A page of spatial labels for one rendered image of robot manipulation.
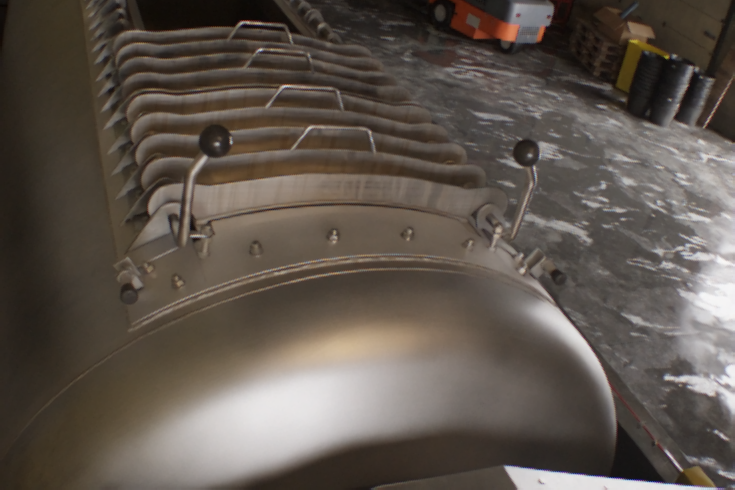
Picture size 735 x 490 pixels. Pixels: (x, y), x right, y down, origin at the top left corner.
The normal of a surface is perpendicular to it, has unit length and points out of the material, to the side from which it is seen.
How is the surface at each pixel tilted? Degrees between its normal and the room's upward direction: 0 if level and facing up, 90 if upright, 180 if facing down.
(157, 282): 30
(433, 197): 90
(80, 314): 43
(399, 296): 12
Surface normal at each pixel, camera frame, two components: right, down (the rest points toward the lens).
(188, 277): -0.21, -0.76
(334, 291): 0.10, -0.80
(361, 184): 0.36, 0.53
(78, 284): -0.45, -0.62
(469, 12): -0.77, 0.15
